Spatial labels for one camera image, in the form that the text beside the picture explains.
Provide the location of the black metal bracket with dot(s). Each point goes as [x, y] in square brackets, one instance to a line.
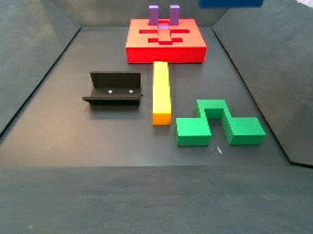
[115, 87]

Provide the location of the purple U-shaped block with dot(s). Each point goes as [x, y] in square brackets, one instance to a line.
[158, 20]

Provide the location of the red slotted board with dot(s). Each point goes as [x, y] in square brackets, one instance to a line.
[174, 44]

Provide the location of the yellow long block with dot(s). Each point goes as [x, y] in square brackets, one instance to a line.
[160, 108]

